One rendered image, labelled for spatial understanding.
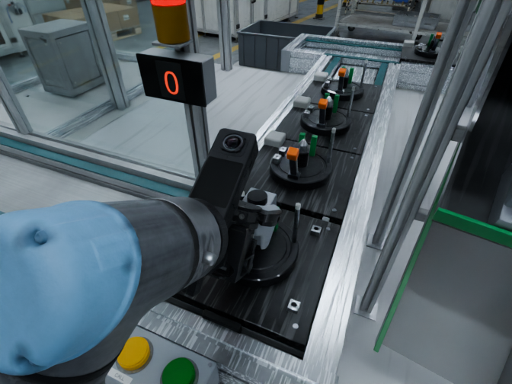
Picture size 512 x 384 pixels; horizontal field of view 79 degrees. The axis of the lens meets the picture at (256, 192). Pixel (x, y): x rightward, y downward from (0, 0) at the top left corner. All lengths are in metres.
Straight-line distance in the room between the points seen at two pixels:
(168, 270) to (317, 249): 0.39
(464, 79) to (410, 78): 1.20
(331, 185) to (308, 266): 0.22
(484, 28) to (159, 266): 0.32
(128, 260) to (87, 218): 0.03
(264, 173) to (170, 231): 0.52
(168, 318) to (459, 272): 0.39
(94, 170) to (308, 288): 0.58
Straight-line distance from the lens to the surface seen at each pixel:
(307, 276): 0.52
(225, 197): 0.30
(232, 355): 0.47
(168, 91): 0.56
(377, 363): 0.60
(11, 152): 1.09
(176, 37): 0.53
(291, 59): 1.62
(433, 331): 0.46
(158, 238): 0.19
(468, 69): 0.37
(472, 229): 0.32
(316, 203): 0.64
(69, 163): 0.91
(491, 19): 0.36
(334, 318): 0.50
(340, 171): 0.74
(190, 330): 0.50
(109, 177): 0.82
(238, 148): 0.33
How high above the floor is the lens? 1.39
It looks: 40 degrees down
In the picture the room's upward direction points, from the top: straight up
